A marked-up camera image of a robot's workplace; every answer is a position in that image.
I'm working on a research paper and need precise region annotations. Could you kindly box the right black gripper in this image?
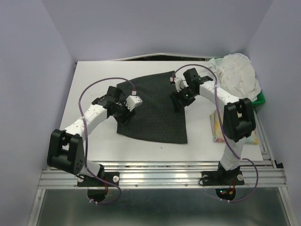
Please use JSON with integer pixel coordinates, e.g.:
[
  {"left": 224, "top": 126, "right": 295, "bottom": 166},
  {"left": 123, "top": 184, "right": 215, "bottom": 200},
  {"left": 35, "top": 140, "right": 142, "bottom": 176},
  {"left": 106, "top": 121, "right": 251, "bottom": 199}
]
[{"left": 169, "top": 85, "right": 198, "bottom": 113}]

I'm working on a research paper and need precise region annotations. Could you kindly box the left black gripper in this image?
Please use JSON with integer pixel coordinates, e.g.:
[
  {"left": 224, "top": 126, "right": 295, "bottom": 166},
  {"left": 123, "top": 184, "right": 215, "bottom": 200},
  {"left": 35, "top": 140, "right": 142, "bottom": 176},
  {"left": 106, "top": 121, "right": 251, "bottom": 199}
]
[{"left": 112, "top": 99, "right": 136, "bottom": 127}]

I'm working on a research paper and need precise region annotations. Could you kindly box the dark grey dotted skirt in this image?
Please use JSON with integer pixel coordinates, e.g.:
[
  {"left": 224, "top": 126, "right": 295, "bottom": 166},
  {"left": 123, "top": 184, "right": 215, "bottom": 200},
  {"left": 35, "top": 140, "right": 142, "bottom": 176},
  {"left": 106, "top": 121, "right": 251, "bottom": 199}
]
[{"left": 117, "top": 71, "right": 188, "bottom": 144}]

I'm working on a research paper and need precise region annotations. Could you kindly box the floral pastel skirt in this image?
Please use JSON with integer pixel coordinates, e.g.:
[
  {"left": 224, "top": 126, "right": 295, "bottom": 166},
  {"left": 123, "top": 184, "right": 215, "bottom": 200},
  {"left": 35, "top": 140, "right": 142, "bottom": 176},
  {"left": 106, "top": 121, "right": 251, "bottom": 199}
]
[{"left": 209, "top": 110, "right": 259, "bottom": 145}]

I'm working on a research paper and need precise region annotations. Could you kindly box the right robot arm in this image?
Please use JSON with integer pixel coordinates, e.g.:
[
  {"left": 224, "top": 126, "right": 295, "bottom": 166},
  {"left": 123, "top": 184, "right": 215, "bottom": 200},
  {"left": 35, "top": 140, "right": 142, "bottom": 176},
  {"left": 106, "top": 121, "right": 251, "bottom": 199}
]
[{"left": 170, "top": 64, "right": 256, "bottom": 184}]

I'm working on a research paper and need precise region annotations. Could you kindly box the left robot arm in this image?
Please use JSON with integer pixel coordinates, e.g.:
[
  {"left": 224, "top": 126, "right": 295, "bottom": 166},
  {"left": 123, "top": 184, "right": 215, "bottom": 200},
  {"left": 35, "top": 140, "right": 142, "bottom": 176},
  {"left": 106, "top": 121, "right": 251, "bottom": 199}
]
[{"left": 47, "top": 86, "right": 143, "bottom": 186}]

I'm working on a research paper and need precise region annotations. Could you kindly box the white skirt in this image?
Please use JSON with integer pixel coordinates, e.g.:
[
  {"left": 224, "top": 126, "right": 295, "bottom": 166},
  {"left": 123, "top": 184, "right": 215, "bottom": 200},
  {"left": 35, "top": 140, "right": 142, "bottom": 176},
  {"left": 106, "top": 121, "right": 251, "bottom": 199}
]
[{"left": 207, "top": 53, "right": 261, "bottom": 101}]

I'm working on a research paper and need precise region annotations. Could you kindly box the green plastic basket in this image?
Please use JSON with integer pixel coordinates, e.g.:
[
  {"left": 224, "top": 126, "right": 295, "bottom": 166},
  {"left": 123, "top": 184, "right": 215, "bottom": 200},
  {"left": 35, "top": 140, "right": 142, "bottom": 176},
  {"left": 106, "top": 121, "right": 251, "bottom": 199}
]
[{"left": 252, "top": 91, "right": 266, "bottom": 108}]

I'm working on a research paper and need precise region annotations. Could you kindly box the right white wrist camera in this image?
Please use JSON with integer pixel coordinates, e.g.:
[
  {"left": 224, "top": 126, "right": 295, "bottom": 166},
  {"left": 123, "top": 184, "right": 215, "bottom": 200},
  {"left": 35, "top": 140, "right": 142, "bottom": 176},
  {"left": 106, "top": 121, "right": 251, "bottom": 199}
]
[{"left": 170, "top": 77, "right": 187, "bottom": 92}]

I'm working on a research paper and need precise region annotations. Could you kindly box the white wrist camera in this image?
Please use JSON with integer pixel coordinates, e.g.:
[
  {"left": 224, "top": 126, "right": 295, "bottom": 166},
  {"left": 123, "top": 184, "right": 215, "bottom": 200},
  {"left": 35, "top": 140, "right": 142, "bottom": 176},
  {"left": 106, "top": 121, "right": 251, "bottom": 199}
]
[
  {"left": 170, "top": 77, "right": 187, "bottom": 92},
  {"left": 126, "top": 95, "right": 143, "bottom": 112}
]

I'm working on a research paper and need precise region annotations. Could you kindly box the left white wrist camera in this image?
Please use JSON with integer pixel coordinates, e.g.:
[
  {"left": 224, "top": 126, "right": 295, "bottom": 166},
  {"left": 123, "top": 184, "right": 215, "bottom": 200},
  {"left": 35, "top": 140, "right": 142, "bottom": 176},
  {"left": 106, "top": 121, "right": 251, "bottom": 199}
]
[{"left": 126, "top": 95, "right": 143, "bottom": 112}]

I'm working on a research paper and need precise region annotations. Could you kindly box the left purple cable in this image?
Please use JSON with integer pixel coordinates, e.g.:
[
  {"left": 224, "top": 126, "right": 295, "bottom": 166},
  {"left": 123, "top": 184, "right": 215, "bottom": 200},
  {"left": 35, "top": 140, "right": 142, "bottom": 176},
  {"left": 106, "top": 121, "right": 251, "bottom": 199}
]
[{"left": 78, "top": 77, "right": 138, "bottom": 205}]

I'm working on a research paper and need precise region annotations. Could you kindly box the purple cable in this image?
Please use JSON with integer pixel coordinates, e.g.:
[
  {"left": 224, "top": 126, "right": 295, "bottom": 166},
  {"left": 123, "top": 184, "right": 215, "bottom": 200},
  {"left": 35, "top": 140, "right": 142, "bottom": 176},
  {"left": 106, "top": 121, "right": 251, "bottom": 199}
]
[
  {"left": 170, "top": 64, "right": 261, "bottom": 203},
  {"left": 78, "top": 77, "right": 138, "bottom": 205}
]

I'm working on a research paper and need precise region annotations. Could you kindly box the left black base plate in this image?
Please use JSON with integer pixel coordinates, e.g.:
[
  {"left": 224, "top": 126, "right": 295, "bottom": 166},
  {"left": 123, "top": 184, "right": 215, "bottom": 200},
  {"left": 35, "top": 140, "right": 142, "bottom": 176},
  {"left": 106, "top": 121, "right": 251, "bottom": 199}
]
[{"left": 77, "top": 171, "right": 120, "bottom": 187}]

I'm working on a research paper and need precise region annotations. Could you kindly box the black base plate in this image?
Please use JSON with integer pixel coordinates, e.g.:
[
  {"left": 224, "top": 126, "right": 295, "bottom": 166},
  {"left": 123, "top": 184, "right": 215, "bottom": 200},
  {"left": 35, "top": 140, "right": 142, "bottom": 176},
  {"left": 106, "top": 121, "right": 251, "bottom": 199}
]
[
  {"left": 77, "top": 171, "right": 120, "bottom": 187},
  {"left": 198, "top": 171, "right": 245, "bottom": 186}
]

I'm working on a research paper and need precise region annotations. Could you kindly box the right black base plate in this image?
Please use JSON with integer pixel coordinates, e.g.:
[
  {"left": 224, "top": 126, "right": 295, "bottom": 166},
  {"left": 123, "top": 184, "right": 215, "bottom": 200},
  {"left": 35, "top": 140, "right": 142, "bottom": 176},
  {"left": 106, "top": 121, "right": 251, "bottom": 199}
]
[{"left": 198, "top": 171, "right": 245, "bottom": 186}]

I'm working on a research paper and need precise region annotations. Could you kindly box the aluminium rail frame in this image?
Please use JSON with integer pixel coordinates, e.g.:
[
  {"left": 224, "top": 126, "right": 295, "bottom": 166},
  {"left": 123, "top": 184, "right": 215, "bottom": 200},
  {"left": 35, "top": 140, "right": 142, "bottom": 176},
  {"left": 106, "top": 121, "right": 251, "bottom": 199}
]
[{"left": 28, "top": 113, "right": 299, "bottom": 226}]

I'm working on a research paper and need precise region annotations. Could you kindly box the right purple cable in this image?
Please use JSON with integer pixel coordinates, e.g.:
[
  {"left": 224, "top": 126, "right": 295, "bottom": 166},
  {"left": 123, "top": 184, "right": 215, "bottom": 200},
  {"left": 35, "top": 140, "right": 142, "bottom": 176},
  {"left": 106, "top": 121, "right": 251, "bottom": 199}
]
[{"left": 170, "top": 64, "right": 261, "bottom": 203}]

